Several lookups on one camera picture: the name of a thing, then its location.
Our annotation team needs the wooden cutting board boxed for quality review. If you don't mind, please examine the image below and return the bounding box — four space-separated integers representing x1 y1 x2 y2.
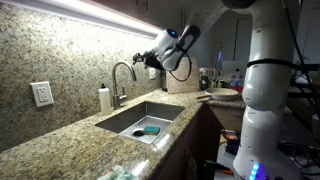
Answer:
165 56 200 94

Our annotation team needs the teal sponge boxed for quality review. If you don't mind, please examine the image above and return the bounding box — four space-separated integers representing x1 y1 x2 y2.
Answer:
143 125 161 136

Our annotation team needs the steel gooseneck faucet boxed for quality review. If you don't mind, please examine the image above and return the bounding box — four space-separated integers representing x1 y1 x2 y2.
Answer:
111 60 138 110

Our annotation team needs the stack of dark boxes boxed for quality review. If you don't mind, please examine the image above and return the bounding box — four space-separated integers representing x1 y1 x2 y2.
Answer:
221 129 241 156

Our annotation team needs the black strap around arm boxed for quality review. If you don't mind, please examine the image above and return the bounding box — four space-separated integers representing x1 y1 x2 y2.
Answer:
246 58 320 73

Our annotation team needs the red-handled tool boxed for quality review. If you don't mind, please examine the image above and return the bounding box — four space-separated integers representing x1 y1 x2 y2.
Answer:
204 159 234 176

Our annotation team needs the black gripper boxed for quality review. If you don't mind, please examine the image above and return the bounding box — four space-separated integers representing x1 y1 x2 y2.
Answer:
132 49 164 71

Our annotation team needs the water bottle with red label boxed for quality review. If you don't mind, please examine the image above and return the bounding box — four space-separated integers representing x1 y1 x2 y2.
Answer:
229 74 238 91
236 74 245 94

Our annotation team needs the dark glass jar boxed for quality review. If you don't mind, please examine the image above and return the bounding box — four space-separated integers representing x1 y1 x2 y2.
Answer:
199 68 210 91

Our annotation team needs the stainless steel sink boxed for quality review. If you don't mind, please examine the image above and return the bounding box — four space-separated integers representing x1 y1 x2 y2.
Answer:
94 100 186 145

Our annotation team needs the dark wooden base cabinet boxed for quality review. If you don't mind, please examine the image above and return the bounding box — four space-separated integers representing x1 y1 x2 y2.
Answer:
151 103 224 180

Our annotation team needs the tangle of black floor cables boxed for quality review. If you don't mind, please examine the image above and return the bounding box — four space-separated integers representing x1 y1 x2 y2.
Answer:
278 141 320 175

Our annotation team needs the white frying pan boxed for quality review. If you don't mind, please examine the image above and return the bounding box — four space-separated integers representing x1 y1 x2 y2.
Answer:
195 87 240 102

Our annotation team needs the dark wooden wall cabinet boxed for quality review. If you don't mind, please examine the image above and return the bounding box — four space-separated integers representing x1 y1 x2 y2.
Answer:
93 0 214 31

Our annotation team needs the under-cabinet light strip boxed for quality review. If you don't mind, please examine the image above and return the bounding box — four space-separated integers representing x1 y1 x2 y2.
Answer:
0 0 164 38

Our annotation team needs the white soap dispenser bottle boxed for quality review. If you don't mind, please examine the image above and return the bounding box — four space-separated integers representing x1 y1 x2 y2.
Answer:
98 83 113 116

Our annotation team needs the blue white cloth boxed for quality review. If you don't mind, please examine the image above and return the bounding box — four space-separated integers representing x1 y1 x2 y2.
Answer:
98 165 139 180

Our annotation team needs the white wall power outlet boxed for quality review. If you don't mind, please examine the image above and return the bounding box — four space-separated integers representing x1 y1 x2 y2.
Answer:
29 80 55 108

